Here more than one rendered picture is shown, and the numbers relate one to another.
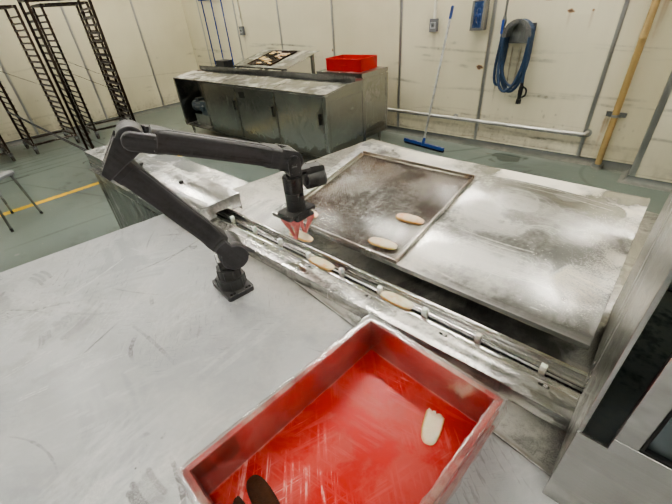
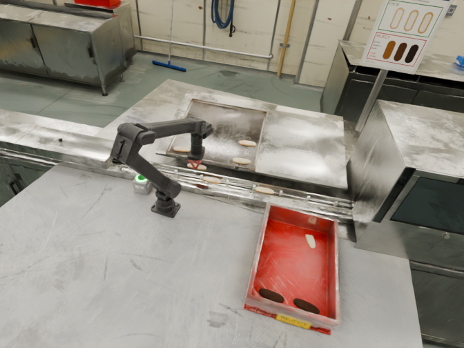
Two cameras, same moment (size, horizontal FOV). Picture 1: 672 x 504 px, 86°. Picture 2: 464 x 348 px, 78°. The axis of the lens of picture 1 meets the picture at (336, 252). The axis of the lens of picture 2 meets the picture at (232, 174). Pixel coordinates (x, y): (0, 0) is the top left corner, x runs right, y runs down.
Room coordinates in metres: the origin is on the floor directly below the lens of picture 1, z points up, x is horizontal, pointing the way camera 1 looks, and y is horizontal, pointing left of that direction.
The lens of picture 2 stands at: (-0.02, 0.64, 1.88)
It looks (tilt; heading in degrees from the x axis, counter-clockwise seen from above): 41 degrees down; 322
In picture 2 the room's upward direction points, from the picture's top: 7 degrees clockwise
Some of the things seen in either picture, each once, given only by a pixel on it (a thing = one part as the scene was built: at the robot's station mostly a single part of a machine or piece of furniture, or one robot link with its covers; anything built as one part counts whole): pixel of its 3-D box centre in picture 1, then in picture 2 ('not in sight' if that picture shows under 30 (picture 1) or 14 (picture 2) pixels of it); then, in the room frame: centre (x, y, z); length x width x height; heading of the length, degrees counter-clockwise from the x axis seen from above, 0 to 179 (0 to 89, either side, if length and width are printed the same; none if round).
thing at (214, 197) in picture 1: (150, 174); (7, 134); (1.72, 0.88, 0.89); 1.25 x 0.18 x 0.09; 46
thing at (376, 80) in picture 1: (353, 107); (104, 35); (4.76, -0.36, 0.44); 0.70 x 0.55 x 0.87; 46
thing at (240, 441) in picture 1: (351, 447); (295, 259); (0.33, 0.00, 0.87); 0.49 x 0.34 x 0.10; 132
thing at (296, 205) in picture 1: (295, 202); (196, 148); (0.97, 0.11, 1.04); 0.10 x 0.07 x 0.07; 136
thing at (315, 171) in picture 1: (303, 169); (201, 128); (0.99, 0.07, 1.13); 0.11 x 0.09 x 0.12; 115
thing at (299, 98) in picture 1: (275, 100); (21, 27); (5.17, 0.64, 0.51); 3.00 x 1.26 x 1.03; 46
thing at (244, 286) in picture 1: (230, 276); (165, 202); (0.87, 0.32, 0.86); 0.12 x 0.09 x 0.08; 39
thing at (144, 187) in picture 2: not in sight; (143, 186); (1.05, 0.37, 0.84); 0.08 x 0.08 x 0.11; 46
